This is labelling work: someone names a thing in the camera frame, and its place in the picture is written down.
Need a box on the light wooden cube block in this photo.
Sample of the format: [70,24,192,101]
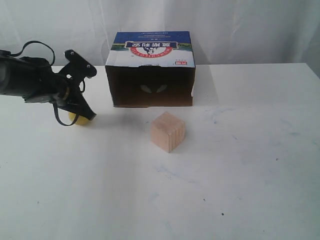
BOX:
[150,111,186,153]

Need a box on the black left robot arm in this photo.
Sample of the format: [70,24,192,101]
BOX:
[0,49,97,120]

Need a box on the yellow tennis ball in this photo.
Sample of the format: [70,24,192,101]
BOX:
[68,112,91,126]

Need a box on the open blue white cardboard box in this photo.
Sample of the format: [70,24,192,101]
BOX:
[105,31,196,108]

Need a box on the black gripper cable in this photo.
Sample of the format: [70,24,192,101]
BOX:
[6,40,77,126]

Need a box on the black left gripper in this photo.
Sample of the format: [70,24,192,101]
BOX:
[14,49,97,120]

